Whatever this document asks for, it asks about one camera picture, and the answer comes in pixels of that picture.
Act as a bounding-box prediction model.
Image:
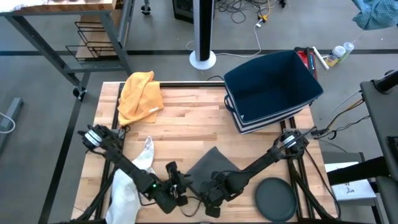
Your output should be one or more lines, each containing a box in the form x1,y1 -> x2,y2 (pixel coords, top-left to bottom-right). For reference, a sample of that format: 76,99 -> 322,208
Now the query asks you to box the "black wire rack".
65,21 -> 118,62

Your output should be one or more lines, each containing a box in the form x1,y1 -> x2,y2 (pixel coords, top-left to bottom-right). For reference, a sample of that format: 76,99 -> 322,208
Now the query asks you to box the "white crumpled cloth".
0,0 -> 47,12

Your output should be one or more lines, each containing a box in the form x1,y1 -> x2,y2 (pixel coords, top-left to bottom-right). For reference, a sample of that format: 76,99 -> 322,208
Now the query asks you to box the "silver black tower fan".
188,0 -> 217,71

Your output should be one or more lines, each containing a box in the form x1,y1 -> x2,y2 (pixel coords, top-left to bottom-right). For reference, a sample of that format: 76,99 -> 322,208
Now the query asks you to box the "dark green round plate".
254,177 -> 298,223

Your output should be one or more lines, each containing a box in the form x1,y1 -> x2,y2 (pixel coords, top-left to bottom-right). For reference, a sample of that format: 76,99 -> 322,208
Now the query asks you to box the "black caster wheel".
72,86 -> 88,102
140,0 -> 152,16

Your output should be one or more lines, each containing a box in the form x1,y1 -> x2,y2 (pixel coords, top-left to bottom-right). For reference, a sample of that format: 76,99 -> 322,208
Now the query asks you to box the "green bottle white cap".
340,42 -> 355,63

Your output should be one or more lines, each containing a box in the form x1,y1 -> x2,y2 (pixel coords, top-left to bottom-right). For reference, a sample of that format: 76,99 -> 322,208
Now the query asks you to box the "black diagonal bar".
326,155 -> 391,187

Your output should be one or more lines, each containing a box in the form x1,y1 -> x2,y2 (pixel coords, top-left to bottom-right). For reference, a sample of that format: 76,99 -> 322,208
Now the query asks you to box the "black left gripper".
166,161 -> 192,200

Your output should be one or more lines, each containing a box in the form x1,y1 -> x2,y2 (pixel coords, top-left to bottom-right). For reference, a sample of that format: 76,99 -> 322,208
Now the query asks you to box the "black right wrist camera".
205,205 -> 221,218

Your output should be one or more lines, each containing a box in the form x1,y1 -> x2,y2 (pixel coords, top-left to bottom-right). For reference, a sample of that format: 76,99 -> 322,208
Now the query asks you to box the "grey metal beam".
0,97 -> 25,152

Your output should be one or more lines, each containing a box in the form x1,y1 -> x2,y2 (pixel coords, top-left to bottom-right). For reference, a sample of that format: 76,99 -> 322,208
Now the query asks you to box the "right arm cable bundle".
310,90 -> 371,141

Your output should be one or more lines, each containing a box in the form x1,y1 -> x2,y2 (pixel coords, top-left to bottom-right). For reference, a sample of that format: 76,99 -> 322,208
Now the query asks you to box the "grey kitchen towel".
185,146 -> 241,196

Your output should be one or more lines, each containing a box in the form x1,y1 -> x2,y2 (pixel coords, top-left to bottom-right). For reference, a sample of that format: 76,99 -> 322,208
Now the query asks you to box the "teal patterned cloth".
351,0 -> 398,31

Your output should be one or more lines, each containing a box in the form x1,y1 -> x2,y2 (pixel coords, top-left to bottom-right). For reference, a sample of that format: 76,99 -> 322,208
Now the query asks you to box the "white towel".
105,136 -> 155,224

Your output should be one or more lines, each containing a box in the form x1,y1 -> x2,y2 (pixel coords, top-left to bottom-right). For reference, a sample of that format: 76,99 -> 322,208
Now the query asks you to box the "white power cable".
185,18 -> 264,59

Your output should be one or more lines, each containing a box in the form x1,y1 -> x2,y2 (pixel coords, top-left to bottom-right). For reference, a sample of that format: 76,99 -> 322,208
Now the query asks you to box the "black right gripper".
198,171 -> 233,206

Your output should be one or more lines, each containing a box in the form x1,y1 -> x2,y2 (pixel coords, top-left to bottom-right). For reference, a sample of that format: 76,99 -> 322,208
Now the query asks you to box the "black aluminium crossbar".
119,81 -> 225,88

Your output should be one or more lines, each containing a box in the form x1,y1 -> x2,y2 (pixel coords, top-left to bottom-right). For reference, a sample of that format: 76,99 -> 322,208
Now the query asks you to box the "black cylindrical post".
372,69 -> 398,95

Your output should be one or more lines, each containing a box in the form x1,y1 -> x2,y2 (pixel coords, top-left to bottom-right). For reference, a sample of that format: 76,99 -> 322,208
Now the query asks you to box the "orange cable plug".
257,7 -> 272,23

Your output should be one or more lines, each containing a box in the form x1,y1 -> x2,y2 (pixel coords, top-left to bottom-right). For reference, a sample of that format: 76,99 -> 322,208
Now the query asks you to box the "orange towel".
116,70 -> 165,127

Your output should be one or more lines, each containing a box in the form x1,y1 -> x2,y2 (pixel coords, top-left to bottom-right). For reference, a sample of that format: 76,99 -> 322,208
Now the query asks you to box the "white tube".
312,46 -> 330,71

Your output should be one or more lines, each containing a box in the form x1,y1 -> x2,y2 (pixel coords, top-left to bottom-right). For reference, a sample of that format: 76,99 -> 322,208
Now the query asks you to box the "grey desk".
359,79 -> 398,224

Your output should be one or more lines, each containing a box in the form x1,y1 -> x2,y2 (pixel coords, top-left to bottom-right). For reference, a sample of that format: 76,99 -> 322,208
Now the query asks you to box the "black left camera cable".
179,195 -> 203,218

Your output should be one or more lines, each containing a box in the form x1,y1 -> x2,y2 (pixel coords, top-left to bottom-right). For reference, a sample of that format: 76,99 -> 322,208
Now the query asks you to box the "red black tool case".
294,46 -> 318,80

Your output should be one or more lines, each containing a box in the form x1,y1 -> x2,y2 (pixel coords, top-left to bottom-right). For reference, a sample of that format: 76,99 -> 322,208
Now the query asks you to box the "yellow label bottle white cap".
325,45 -> 346,68

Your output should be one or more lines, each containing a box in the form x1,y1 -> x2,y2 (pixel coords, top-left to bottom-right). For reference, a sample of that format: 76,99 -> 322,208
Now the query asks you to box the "black cable tangle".
214,0 -> 289,25

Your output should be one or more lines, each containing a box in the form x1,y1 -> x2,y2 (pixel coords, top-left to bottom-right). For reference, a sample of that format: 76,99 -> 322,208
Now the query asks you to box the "navy white striped fabric bin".
223,50 -> 324,135

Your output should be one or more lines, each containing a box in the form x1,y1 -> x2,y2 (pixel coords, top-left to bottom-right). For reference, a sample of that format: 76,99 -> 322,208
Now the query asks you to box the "white cable loop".
0,112 -> 16,135

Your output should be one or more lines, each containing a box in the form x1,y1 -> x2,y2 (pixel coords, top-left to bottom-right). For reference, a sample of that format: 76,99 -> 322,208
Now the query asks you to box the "white paper box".
324,161 -> 377,202

